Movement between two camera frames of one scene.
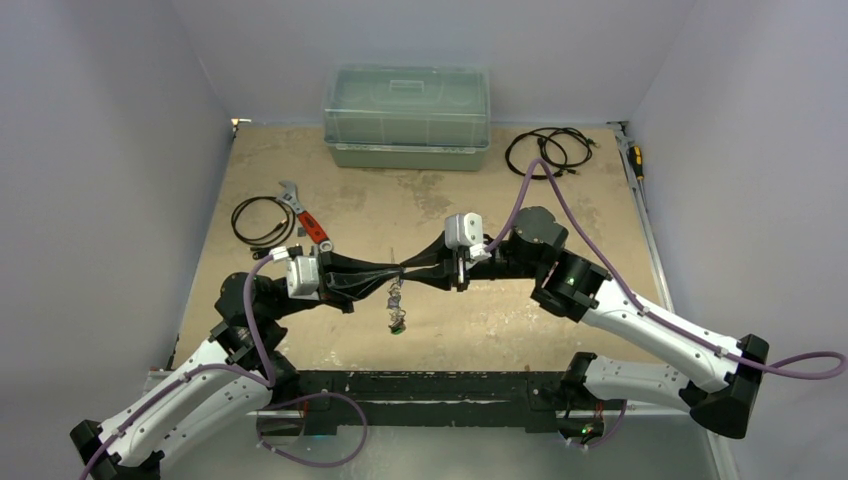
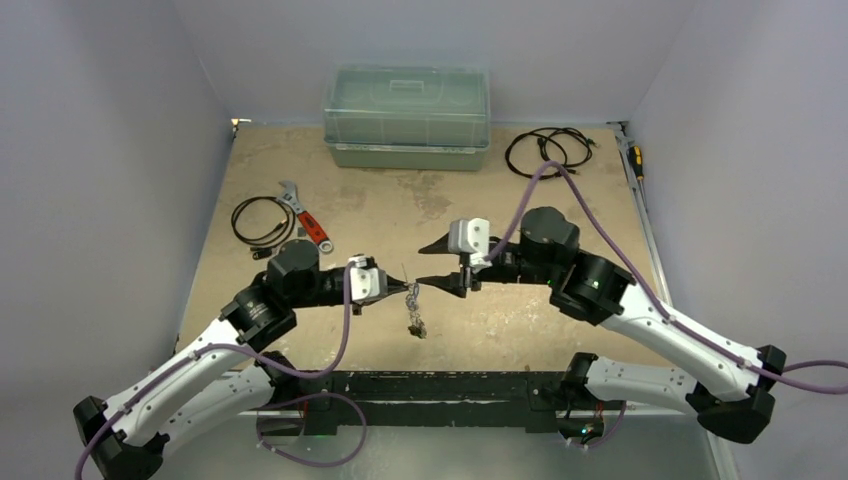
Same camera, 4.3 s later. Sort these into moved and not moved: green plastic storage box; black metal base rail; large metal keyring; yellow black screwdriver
Moved: large metal keyring
Not moved: green plastic storage box; black metal base rail; yellow black screwdriver
